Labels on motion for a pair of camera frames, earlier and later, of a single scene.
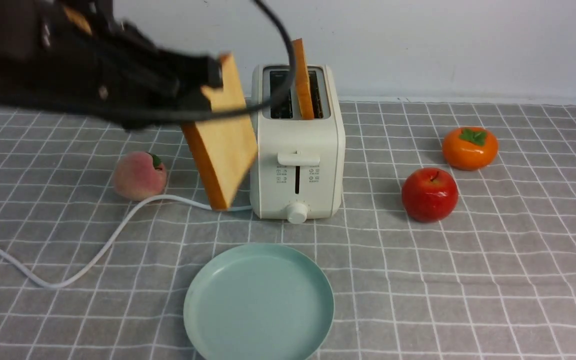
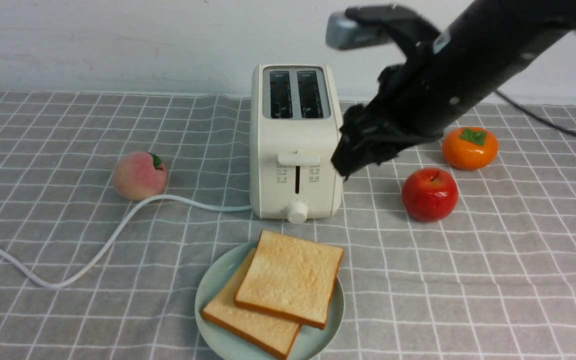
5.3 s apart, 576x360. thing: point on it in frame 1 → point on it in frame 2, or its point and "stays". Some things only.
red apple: x=429 y=194 stays
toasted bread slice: x=226 y=148 → x=273 y=335
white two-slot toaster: x=299 y=172 stays
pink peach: x=138 y=175 stays
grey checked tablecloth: x=469 y=229 stays
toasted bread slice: x=303 y=88 → x=291 y=278
